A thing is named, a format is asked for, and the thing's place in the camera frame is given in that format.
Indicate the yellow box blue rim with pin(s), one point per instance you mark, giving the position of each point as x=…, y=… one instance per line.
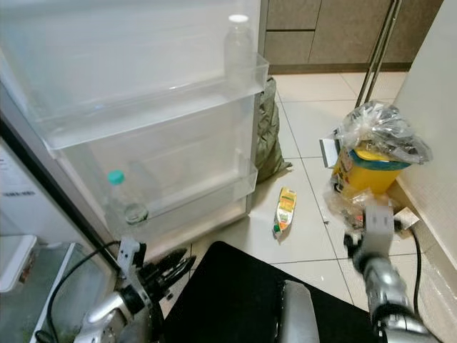
x=368, y=175

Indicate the silver fridge body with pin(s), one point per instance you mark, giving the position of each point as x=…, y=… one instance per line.
x=14, y=179

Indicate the steel fridge compartment door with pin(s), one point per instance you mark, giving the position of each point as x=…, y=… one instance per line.
x=136, y=43

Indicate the crumpled clear wrapper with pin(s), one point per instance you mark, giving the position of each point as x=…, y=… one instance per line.
x=346, y=209

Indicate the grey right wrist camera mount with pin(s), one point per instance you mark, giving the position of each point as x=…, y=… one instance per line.
x=378, y=227

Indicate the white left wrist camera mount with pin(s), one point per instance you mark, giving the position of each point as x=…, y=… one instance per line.
x=130, y=257

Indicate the clear fridge door shelf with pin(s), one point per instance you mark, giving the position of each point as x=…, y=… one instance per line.
x=157, y=107
x=200, y=196

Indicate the brown kitchen cabinets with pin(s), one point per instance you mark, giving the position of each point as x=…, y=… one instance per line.
x=328, y=28

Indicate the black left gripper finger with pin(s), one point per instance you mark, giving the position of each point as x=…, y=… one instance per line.
x=170, y=261
x=180, y=273

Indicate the glass fridge shelf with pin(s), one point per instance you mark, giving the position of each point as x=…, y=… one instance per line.
x=71, y=286

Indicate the small clear bottle white cap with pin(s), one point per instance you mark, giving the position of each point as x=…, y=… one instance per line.
x=238, y=48

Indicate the olive green cloth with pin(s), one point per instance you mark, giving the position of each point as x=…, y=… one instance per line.
x=271, y=136

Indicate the clear crumpled plastic bag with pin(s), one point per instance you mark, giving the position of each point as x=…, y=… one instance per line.
x=385, y=128

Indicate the black floor mat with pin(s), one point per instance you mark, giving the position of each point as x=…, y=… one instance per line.
x=228, y=300

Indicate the yellow green snack packet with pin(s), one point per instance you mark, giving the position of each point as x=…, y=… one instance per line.
x=285, y=213

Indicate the metal mop pole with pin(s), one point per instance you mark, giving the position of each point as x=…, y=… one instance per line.
x=380, y=50

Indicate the clear bottle green cap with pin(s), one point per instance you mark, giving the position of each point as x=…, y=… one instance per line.
x=125, y=204

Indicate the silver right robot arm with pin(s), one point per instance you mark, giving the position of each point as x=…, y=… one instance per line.
x=385, y=286

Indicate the white fridge tray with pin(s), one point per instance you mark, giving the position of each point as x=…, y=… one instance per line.
x=16, y=263

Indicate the grey robot leg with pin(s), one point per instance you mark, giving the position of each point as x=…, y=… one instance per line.
x=300, y=314

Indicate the small white box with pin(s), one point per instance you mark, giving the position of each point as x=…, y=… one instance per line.
x=328, y=152

